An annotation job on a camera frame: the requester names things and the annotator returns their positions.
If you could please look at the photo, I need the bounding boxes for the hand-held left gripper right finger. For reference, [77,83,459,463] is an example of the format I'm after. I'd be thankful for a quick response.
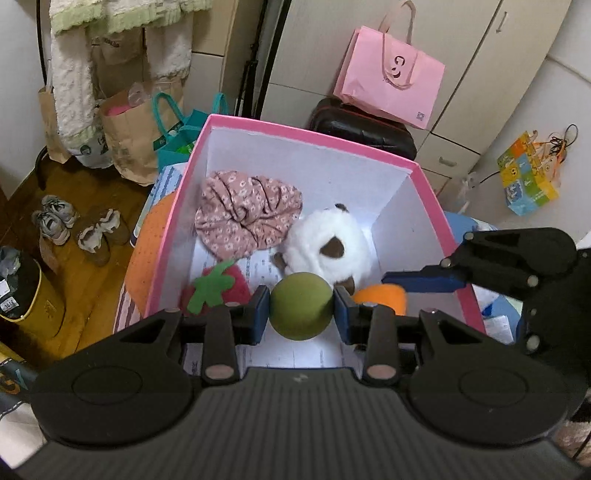
[335,287,527,386]

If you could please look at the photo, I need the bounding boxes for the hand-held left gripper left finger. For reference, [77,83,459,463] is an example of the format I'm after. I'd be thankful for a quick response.
[69,286,271,386]

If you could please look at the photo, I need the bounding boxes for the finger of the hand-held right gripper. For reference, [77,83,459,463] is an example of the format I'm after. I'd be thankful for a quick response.
[381,228,555,296]

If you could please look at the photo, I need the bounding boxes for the orange ball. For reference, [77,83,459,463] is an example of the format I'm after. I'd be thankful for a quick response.
[352,284,408,317]

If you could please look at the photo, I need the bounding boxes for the olive green ball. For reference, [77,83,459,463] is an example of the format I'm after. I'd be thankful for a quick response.
[269,272,334,341]

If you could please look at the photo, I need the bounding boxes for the red strawberry plush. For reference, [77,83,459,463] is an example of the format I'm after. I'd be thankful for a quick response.
[181,259,252,317]

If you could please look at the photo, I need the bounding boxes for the blue packet with white label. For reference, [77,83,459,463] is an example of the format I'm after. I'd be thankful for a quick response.
[482,288,518,344]

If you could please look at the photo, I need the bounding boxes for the white panda plush toy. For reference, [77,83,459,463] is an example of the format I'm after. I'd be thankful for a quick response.
[272,203,372,296]

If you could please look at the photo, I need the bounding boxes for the pink floral cloth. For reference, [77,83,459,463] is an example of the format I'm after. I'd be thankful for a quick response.
[194,170,303,260]

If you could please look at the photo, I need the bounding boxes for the pink cardboard box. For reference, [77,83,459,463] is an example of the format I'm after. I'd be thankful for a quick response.
[143,114,488,370]

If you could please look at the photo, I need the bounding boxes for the colourful gift bag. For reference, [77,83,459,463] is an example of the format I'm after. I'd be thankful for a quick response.
[496,124,580,217]

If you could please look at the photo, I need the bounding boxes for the black suitcase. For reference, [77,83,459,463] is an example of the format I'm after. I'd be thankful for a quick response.
[305,97,419,162]

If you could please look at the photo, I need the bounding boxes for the brown shoe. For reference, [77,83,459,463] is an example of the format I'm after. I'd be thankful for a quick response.
[76,222,112,267]
[95,209,131,245]

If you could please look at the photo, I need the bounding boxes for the teal shopping bag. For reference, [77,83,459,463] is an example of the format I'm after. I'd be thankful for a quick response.
[152,92,229,174]

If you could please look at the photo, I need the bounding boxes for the pink tote bag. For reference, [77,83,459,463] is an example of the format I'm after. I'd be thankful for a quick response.
[333,0,446,130]

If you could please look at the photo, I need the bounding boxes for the large brown paper bag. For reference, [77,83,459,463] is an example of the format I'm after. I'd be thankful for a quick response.
[99,76,185,186]

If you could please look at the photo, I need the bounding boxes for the yellow bin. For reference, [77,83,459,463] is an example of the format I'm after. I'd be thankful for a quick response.
[0,247,66,344]

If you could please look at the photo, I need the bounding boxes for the grey sneaker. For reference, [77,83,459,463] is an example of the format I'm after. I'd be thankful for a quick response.
[41,195,80,228]
[31,210,71,245]

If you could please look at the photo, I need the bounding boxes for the white green plastic bag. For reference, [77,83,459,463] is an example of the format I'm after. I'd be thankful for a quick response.
[71,106,114,169]

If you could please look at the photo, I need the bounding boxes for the beige wardrobe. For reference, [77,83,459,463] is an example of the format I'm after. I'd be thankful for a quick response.
[259,0,573,195]

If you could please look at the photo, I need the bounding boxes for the yellow blue printed bag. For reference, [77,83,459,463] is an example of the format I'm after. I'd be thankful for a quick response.
[0,344,40,418]

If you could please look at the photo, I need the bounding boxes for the tan wooden panel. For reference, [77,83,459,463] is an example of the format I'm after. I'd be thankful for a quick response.
[185,0,241,116]

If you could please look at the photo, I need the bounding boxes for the small brown paper bag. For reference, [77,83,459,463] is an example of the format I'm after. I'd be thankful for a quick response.
[37,85,72,163]

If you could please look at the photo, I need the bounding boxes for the cream fleece robe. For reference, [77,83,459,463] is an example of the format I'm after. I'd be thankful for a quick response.
[48,0,213,158]

